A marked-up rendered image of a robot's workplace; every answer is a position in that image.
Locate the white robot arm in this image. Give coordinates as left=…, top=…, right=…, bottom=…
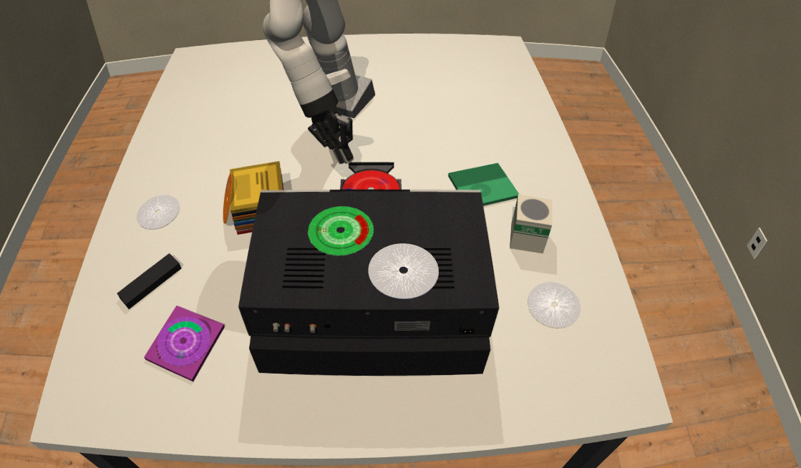
left=263, top=0, right=358, bottom=104

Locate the silver cd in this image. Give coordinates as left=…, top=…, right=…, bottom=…
left=137, top=195, right=180, bottom=230
left=528, top=283, right=581, bottom=328
left=369, top=243, right=439, bottom=299

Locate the green cd with red label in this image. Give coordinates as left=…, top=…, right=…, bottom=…
left=308, top=206, right=374, bottom=255

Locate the beige salt container with green label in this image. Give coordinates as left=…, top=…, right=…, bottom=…
left=510, top=195, right=552, bottom=253

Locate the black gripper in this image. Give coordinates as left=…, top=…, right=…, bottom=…
left=300, top=89, right=354, bottom=164

